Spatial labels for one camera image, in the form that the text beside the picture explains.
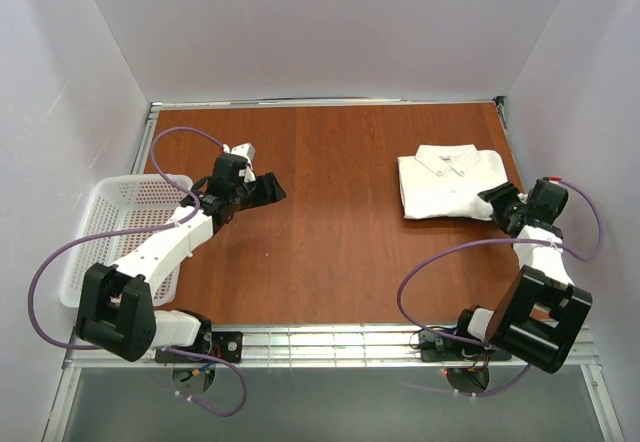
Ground white long sleeve shirt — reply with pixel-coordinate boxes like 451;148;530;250
397;144;508;221

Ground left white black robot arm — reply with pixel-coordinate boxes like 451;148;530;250
75;154;286;361

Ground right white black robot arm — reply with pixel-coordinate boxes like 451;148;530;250
458;177;593;374

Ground white plastic basket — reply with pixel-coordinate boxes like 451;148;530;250
59;174;192;308

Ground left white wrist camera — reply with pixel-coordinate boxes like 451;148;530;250
223;143;256;163

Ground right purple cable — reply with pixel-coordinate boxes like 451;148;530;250
398;177;605;397

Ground purple cable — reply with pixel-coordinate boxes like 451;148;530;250
27;127;249;417
398;177;605;397

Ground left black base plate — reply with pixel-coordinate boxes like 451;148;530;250
154;331;243;363

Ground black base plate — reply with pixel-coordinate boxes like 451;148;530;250
409;330;512;362
154;331;243;363

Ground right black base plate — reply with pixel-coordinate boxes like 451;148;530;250
409;330;512;362

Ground aluminium table frame rail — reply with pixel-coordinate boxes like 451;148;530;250
63;324;600;369

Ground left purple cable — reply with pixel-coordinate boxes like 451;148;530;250
27;127;249;417

